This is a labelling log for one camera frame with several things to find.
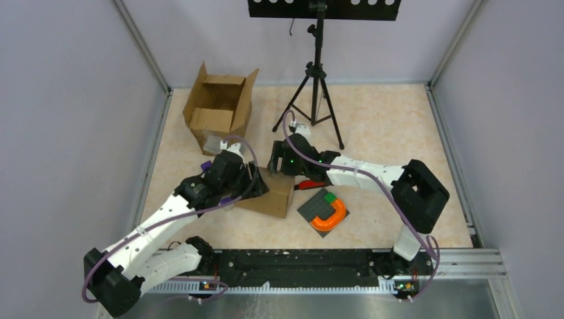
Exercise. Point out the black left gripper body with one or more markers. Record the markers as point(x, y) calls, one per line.
point(236, 187)

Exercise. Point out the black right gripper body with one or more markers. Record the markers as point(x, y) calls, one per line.
point(288, 167)

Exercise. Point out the purple rectangular box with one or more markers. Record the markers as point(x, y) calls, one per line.
point(218, 181)

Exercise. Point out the small cardboard box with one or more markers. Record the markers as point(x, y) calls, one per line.
point(277, 201)

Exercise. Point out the large cardboard express box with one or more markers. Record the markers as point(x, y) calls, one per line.
point(219, 104)

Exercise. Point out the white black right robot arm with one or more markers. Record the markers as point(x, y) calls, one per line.
point(413, 190)

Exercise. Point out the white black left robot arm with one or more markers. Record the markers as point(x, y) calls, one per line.
point(119, 275)

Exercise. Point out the white shipping label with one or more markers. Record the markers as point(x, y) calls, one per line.
point(213, 144)

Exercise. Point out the green block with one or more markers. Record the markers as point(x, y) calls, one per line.
point(330, 197)

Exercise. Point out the grey knife holder plate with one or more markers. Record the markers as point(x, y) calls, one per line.
point(317, 206)

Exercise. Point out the black tripod stand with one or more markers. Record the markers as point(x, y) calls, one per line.
point(314, 70)

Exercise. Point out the black perforated tripod tray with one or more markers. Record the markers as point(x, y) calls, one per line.
point(380, 10)

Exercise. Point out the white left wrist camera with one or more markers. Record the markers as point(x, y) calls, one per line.
point(236, 148)

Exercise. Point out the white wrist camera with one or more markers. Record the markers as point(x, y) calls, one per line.
point(301, 129)
point(236, 148)

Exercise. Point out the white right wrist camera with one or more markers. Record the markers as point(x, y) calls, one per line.
point(301, 129)

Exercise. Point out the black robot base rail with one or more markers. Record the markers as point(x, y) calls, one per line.
point(309, 268)

